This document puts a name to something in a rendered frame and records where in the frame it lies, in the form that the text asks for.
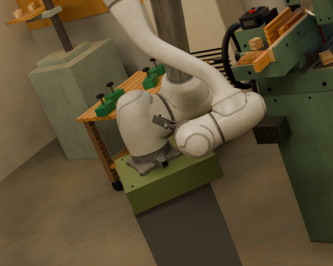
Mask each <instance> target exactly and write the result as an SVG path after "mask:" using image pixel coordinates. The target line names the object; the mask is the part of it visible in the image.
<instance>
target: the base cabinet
mask: <svg viewBox="0 0 333 266"><path fill-rule="evenodd" d="M262 98H263V99H264V102H265V105H266V112H267V115H268V117H278V116H286V117H287V120H288V123H289V126H290V129H291V132H292V134H291V135H290V136H289V137H288V138H287V140H286V141H285V142H284V143H282V144H277V145H278V147H279V150H280V153H281V156H282V159H283V162H284V165H285V167H286V171H287V173H288V176H289V179H290V182H291V185H292V188H293V191H294V194H295V197H296V199H297V202H298V206H299V209H300V211H301V214H302V217H303V220H304V223H305V226H306V229H307V232H308V234H309V238H310V241H317V242H332V243H333V90H328V91H317V92H305V93H294V94H282V95H275V96H263V97H262Z"/></svg>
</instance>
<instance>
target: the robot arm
mask: <svg viewBox="0 0 333 266"><path fill-rule="evenodd" d="M103 2H104V3H105V5H106V6H107V8H108V9H109V11H110V12H111V14H112V15H113V17H114V18H115V19H116V20H117V21H118V23H119V24H120V25H121V27H122V28H123V29H124V31H125V32H126V34H127V35H128V36H129V38H130V39H131V40H132V41H133V43H134V44H135V45H136V46H137V47H138V48H139V49H140V50H142V51H143V52H144V53H146V54H147V55H149V56H151V57H152V58H154V59H156V60H158V61H161V62H163V63H164V67H165V72H166V73H165V75H164V76H163V78H162V83H161V88H160V90H161V91H160V92H158V93H156V94H150V93H149V92H148V91H145V90H132V91H129V92H127V93H125V94H124V95H122V96H121V97H120V98H119V99H118V102H117V105H116V120H117V125H118V128H119V131H120V133H121V136H122V139H123V141H124V143H125V145H126V147H127V149H128V151H129V153H130V155H131V158H130V159H128V160H127V161H126V164H127V166H131V167H132V168H134V169H135V170H136V171H137V172H139V175H140V176H144V175H146V174H148V173H149V172H151V171H153V170H154V169H156V168H158V167H166V166H168V165H169V163H168V162H170V161H171V160H173V159H176V158H178V157H181V156H182V155H183V154H185V155H186V156H188V157H191V158H203V157H205V156H207V155H208V154H209V153H210V152H211V151H212V150H214V149H215V148H216V147H218V146H219V145H221V144H222V143H224V142H226V141H229V140H232V139H235V138H237V137H239V136H241V135H243V134H245V133H246V132H248V131H250V130H251V129H252V128H254V127H255V126H256V125H257V124H259V123H260V122H261V121H262V120H263V118H264V116H265V114H266V105H265V102H264V99H263V98H262V96H261V95H259V94H258V93H255V92H247V93H242V91H241V90H240V89H236V88H234V87H233V86H232V85H231V84H230V83H229V82H228V81H227V79H226V78H225V77H224V76H223V75H222V74H221V73H220V72H219V71H218V70H217V69H215V68H214V67H213V66H211V65H210V64H208V63H206V62H204V61H202V60H200V59H198V58H196V57H194V56H192V55H191V54H190V48H189V42H188V37H187V31H186V25H185V20H184V14H183V8H182V3H181V0H150V3H151V8H152V13H153V17H154V22H155V27H156V31H157V34H158V37H157V36H156V35H155V34H153V32H152V31H151V30H150V28H149V27H148V25H147V22H146V19H145V16H144V13H143V10H142V7H141V3H140V0H103ZM211 109H212V112H210V113H208V112H209V111H210V110H211ZM207 113H208V114H207ZM173 131H174V137H175V139H176V142H177V145H178V147H179V150H178V149H176V148H174V147H173V146H171V144H170V142H169V140H168V138H167V136H168V135H169V134H170V133H172V132H173Z"/></svg>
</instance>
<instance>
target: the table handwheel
mask: <svg viewBox="0 0 333 266"><path fill-rule="evenodd" d="M239 23H240V22H238V23H234V24H232V25H231V26H230V27H229V28H228V29H227V31H226V33H225V35H224V38H223V42H222V46H221V57H222V62H223V66H224V70H225V72H226V75H227V77H228V79H229V80H230V82H231V83H232V84H233V85H234V86H236V87H237V88H239V89H243V90H246V89H250V88H251V82H250V81H249V82H248V83H242V82H240V81H236V80H235V77H234V75H233V72H232V70H231V67H230V64H229V58H228V45H229V40H230V37H232V39H233V41H234V43H235V45H236V48H237V51H236V52H235V60H236V61H237V62H238V61H239V59H240V58H241V57H240V56H239V54H240V53H241V52H242V51H241V49H240V46H239V43H238V41H237V39H236V37H235V34H234V31H235V30H237V29H238V26H237V24H239Z"/></svg>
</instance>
